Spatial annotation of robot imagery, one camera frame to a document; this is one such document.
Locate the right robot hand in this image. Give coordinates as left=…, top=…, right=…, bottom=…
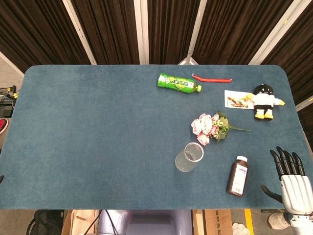
left=260, top=146, right=313, bottom=216

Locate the pink artificial flower bouquet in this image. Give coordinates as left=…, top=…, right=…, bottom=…
left=191, top=110, right=251, bottom=147

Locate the lavender robot base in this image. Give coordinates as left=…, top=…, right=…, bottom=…
left=97, top=210, right=194, bottom=235

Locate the cream white garlic bulb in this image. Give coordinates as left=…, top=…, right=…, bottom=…
left=231, top=222, right=249, bottom=235

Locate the blue tablecloth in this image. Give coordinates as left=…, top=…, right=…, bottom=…
left=0, top=64, right=313, bottom=211

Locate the transparent textured glass vase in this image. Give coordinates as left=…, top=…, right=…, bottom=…
left=174, top=142, right=205, bottom=173

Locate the white sneaker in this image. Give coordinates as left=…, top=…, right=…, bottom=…
left=267, top=211, right=292, bottom=231

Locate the red shoe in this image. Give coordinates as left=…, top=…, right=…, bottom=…
left=0, top=118, right=10, bottom=135

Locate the yellow floor tape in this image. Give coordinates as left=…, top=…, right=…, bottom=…
left=244, top=209, right=255, bottom=235

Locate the brown medicine bottle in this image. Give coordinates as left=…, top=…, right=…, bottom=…
left=225, top=155, right=249, bottom=198

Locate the black bag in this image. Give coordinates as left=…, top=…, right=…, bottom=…
left=26, top=210, right=65, bottom=235

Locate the brown cardboard box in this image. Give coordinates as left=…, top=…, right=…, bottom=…
left=203, top=210, right=233, bottom=235

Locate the light wooden board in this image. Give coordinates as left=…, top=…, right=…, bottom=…
left=60, top=210, right=100, bottom=235

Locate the black white plush doll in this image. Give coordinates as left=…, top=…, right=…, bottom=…
left=246, top=83, right=286, bottom=121

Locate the food picture card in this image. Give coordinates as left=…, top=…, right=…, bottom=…
left=224, top=90, right=256, bottom=110

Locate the red coiled stick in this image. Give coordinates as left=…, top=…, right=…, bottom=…
left=191, top=72, right=232, bottom=84

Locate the green tea bottle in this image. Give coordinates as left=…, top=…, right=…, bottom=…
left=156, top=73, right=202, bottom=94

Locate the dark brown pleated curtain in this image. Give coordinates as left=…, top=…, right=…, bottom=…
left=0, top=0, right=313, bottom=134

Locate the black cable bundle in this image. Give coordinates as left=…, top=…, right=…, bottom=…
left=0, top=85, right=20, bottom=117

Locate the white frame post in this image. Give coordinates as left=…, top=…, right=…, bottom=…
left=62, top=0, right=97, bottom=65
left=178, top=0, right=208, bottom=66
left=134, top=0, right=150, bottom=65
left=248, top=0, right=309, bottom=66
left=295, top=96, right=313, bottom=111

